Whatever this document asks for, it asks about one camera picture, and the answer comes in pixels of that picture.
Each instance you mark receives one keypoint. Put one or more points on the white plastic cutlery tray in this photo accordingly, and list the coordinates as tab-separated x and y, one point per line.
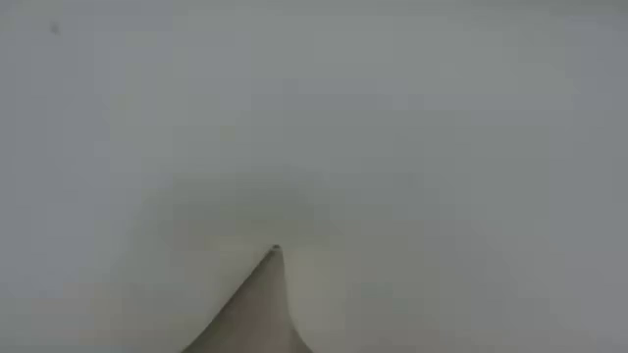
314	122

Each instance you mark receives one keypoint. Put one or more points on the tan pointed wedge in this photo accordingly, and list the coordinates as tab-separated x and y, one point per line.
260	314

